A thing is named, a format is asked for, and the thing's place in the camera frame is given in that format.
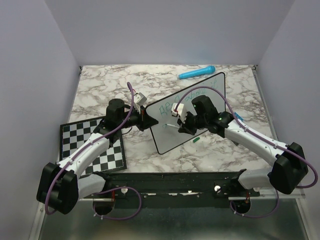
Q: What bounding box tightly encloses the blue toy microphone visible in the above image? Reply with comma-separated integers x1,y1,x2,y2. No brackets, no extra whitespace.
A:
178,65,216,79

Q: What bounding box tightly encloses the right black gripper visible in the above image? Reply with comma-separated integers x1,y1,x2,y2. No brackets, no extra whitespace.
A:
177,109,208,135

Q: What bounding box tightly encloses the black white checkerboard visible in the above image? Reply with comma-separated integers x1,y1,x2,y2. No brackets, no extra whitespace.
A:
57,117,127,177

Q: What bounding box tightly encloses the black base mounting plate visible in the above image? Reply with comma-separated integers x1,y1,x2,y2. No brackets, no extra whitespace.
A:
87,172,260,210

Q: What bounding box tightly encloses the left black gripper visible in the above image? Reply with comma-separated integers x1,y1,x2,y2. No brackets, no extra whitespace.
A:
118,105,159,132

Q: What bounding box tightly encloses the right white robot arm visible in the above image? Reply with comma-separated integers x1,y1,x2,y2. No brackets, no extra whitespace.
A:
171,95,308,196

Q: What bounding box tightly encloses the black framed whiteboard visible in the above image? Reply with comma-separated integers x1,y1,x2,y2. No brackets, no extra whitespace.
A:
146,72,226,155

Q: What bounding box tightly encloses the green whiteboard marker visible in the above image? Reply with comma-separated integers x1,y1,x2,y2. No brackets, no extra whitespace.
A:
165,123,179,129

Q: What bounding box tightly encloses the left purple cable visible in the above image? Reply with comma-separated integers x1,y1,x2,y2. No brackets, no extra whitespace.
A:
44,81,145,222

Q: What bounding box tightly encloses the aluminium extrusion rail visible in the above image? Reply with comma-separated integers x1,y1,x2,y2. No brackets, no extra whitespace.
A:
257,186,306,200

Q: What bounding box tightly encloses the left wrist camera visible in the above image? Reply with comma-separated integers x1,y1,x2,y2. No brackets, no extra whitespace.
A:
134,92,147,106

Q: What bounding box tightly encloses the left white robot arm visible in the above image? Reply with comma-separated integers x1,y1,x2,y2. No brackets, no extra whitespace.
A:
36,93,158,215

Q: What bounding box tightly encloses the blue lego brick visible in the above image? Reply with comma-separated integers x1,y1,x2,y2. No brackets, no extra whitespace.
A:
234,112,244,122

